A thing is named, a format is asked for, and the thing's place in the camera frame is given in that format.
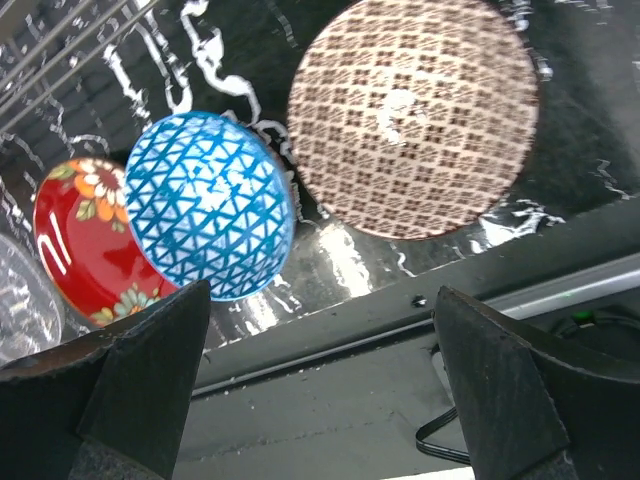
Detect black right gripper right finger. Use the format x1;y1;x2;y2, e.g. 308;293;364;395
434;287;639;479

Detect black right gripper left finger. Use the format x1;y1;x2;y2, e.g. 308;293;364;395
1;281;211;479

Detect red floral plate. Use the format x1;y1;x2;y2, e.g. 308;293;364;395
33;157;177;327

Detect blue patterned bowl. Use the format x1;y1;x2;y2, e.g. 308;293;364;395
124;111;296;302

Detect brown patterned bowl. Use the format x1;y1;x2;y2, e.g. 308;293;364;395
287;1;539;240

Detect black cable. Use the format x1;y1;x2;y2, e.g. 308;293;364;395
414;407;471;464

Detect wire dish rack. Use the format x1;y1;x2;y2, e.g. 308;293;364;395
1;1;156;131

